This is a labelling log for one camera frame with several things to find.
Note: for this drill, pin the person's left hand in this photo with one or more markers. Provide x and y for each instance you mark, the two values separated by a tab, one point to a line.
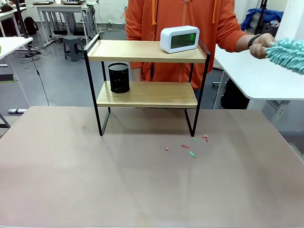
260	46

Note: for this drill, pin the teal fluffy microfibre duster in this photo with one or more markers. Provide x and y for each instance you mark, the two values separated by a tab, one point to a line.
288	55

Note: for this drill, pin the white digital alarm clock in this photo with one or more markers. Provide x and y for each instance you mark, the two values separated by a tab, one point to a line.
180	39

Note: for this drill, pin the person's left forearm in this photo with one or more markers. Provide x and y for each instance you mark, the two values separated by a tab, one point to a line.
243	44

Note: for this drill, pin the two-tier wood and black shelf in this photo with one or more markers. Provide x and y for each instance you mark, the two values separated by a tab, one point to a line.
142	51

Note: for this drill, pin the black wristwatch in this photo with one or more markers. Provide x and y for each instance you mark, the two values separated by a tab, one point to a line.
253	40

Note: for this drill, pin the grey plastic crate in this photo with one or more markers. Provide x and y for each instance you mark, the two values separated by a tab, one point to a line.
269	28

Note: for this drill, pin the blue cloth pile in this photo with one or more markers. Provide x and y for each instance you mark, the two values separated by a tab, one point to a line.
259	16

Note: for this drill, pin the white side table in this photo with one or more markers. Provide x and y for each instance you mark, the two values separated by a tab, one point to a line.
259	80

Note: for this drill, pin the black box under table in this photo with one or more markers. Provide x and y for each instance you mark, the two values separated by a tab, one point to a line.
234	95

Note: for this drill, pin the long red paper scrap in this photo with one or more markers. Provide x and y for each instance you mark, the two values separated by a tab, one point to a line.
184	146
204	136

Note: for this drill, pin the small green paper scrap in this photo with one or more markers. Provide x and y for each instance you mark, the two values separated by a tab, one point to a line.
195	140

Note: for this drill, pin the large green paper scrap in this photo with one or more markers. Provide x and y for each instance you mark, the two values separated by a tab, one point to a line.
192	154

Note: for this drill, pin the black mesh pen cup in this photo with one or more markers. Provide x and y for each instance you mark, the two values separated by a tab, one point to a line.
119	78

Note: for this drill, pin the grey plastic stool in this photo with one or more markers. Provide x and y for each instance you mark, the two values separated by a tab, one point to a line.
73	45

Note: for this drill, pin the black tray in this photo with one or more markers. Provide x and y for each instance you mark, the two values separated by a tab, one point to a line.
42	2
72	2

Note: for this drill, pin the black backpack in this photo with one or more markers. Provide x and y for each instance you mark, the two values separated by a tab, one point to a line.
31	25

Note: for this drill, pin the black pole with base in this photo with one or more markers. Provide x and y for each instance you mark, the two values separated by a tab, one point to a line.
21	19

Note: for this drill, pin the white desk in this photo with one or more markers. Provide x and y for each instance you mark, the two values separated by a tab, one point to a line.
12	45

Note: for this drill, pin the white power strip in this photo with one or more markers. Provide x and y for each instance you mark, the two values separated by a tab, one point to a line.
17	110

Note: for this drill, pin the black camera stand pole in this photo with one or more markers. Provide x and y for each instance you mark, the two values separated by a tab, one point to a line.
260	16

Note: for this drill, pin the white table with grey frame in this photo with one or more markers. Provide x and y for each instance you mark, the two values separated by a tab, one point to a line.
64	9

